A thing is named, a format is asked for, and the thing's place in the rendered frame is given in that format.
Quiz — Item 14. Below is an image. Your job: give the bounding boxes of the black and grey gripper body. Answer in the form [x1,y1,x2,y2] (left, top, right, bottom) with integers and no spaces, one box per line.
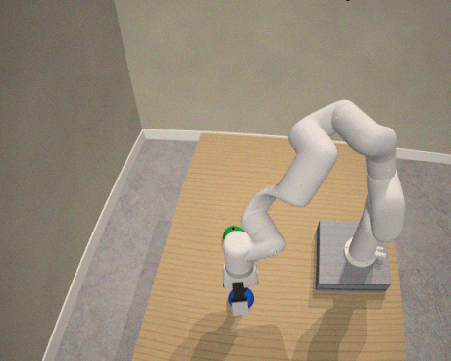
[223,264,258,289]

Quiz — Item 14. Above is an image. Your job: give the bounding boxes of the green service bell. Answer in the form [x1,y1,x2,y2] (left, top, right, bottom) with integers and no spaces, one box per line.
[223,226,244,239]

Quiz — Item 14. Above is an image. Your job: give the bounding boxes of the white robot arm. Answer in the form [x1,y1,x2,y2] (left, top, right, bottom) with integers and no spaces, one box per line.
[223,100,405,279]

